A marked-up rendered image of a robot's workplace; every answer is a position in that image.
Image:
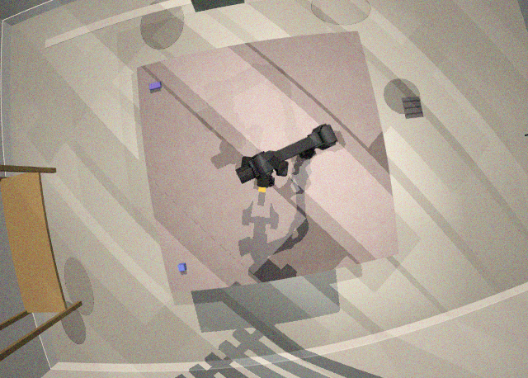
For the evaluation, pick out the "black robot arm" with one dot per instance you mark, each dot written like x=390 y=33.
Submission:
x=261 y=165

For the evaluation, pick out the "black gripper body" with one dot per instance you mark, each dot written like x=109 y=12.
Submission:
x=282 y=168

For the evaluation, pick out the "small purple block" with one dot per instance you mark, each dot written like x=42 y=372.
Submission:
x=154 y=86

